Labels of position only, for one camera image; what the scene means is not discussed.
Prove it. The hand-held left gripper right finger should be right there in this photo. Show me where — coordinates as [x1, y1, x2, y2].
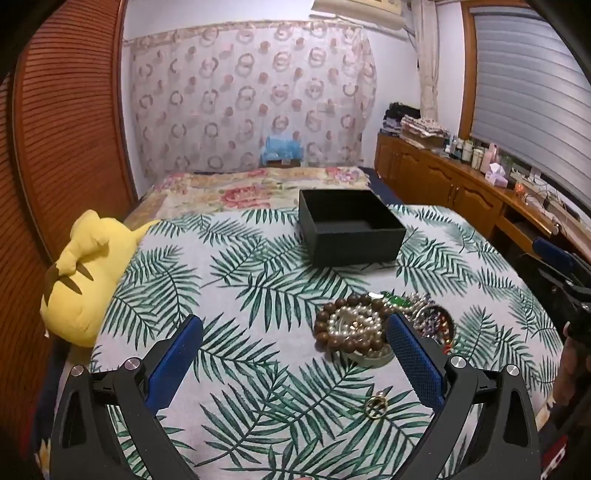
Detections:
[385, 313, 542, 480]

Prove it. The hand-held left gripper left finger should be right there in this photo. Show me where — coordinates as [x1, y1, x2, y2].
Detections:
[50, 315, 204, 480]

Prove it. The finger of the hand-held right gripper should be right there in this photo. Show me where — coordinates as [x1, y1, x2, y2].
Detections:
[533, 237, 578, 273]

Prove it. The multicoloured bead bracelet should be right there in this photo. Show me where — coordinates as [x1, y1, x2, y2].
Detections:
[413, 305, 456, 357]

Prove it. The silver bead chain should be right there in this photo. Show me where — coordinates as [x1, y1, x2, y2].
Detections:
[405, 292, 440, 315]

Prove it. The gold ring pendant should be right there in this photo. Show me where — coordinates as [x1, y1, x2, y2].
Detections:
[362, 390, 391, 419]

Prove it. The white pearl bracelet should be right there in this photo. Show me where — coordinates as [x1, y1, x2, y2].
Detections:
[329, 306, 385, 345]

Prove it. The brown wooden bead bracelet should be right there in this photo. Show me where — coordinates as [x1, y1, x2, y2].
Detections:
[314, 294, 394, 354]

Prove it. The black square box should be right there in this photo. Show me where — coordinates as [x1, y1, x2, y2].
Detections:
[298, 188, 407, 268]

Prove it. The white power strip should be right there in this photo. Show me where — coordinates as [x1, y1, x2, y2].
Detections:
[508, 170, 583, 223]

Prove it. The leaf print blanket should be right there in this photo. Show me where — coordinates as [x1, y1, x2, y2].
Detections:
[90, 203, 567, 480]

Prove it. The pink tissue box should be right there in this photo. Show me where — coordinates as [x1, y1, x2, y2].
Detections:
[482, 162, 509, 188]

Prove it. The yellow plush toy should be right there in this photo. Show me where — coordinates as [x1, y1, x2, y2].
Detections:
[39, 210, 161, 348]

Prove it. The row of cosmetic bottles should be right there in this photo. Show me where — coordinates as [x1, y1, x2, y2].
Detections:
[443, 135, 491, 170]

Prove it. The wooden sideboard cabinet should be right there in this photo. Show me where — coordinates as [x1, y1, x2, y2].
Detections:
[374, 131, 591, 264]

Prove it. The grey window blind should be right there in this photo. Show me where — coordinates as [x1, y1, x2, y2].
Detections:
[471, 7, 591, 209]

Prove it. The navy bed sheet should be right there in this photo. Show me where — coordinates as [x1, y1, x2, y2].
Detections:
[359, 165, 403, 205]

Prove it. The floral bedspread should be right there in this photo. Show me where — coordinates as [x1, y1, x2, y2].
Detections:
[137, 166, 376, 223]

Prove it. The stack of patterned cloth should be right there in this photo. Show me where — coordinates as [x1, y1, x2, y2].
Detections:
[399, 115, 451, 149]

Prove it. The stack of dark clothes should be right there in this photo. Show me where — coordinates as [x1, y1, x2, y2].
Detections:
[382, 102, 422, 136]

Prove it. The white wrapped pipe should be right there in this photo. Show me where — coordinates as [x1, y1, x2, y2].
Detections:
[414, 0, 440, 124]

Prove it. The wooden louvered wardrobe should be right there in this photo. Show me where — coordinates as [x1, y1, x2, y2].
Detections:
[0, 0, 140, 480]

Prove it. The white air conditioner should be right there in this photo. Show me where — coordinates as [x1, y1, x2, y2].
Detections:
[311, 0, 403, 20]

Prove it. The wooden window frame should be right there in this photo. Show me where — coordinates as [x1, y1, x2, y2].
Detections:
[458, 0, 479, 140]

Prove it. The ring print curtain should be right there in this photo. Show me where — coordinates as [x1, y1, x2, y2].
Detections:
[122, 21, 378, 175]

